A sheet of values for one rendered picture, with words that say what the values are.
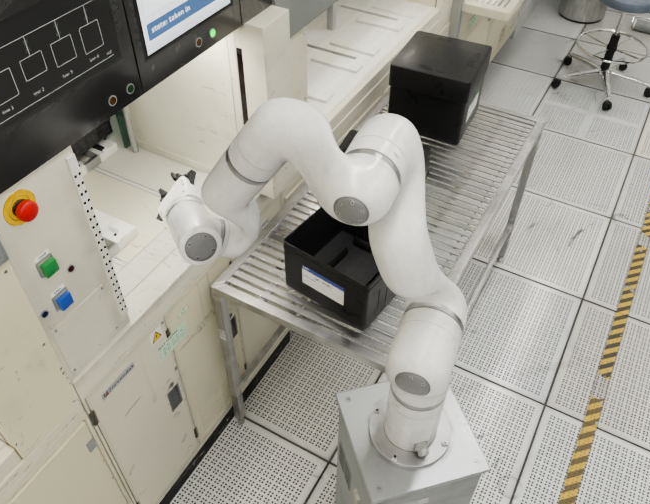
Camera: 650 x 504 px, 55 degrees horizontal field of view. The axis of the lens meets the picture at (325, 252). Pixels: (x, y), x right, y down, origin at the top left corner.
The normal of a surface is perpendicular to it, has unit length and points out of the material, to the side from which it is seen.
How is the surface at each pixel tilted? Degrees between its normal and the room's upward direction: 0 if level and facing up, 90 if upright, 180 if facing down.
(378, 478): 0
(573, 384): 0
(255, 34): 90
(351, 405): 0
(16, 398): 90
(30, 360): 90
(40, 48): 90
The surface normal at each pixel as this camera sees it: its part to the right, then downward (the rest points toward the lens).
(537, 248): 0.00, -0.70
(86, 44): 0.87, 0.35
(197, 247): 0.37, 0.45
